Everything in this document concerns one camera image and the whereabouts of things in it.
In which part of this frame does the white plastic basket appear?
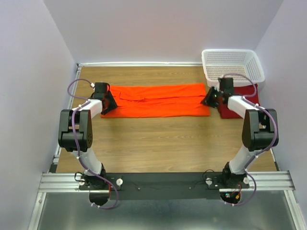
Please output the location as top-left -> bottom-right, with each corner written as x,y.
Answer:
201,49 -> 265,87

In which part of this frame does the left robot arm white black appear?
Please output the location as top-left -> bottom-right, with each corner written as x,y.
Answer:
58,80 -> 118,189

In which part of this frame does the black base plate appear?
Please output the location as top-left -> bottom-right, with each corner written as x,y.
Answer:
74,170 -> 249,207

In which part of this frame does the folded dark red t shirt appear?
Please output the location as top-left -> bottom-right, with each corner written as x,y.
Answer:
218,85 -> 260,119

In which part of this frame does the orange t shirt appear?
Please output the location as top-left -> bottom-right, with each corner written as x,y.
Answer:
101,83 -> 210,118

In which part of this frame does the aluminium rail frame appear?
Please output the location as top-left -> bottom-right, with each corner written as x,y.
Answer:
28,62 -> 300,230

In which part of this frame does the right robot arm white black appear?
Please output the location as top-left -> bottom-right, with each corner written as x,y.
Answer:
201,73 -> 279,188

